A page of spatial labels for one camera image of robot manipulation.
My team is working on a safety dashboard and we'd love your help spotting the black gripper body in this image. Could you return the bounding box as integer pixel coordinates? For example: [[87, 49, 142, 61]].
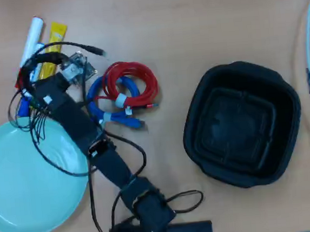
[[30, 73, 72, 109]]

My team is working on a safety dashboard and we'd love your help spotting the black charging cable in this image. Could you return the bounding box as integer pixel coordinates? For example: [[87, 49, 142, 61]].
[[17, 37, 110, 90]]

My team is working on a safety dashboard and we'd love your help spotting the red charging cable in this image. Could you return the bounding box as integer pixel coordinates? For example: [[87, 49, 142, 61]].
[[90, 58, 161, 114]]

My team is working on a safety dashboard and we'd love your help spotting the black square bowl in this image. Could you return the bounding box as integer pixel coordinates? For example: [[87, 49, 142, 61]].
[[176, 56, 308, 194]]

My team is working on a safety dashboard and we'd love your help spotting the white marker blue cap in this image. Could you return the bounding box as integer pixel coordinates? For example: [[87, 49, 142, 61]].
[[11, 43, 52, 118]]

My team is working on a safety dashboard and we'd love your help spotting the yellow sachet stick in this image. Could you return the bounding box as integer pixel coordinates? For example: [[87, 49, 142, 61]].
[[34, 20, 73, 81]]

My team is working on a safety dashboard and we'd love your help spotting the white marker red cap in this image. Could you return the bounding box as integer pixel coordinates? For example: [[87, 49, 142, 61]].
[[9, 16, 50, 90]]

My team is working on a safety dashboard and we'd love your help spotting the light teal plate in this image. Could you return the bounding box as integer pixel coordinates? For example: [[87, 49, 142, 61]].
[[0, 114, 95, 232]]

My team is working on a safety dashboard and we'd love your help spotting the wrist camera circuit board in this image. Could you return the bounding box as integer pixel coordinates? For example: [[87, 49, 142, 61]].
[[60, 49, 100, 85]]

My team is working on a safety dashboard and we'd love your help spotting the blue charging cable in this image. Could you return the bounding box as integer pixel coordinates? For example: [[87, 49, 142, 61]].
[[85, 72, 147, 134]]

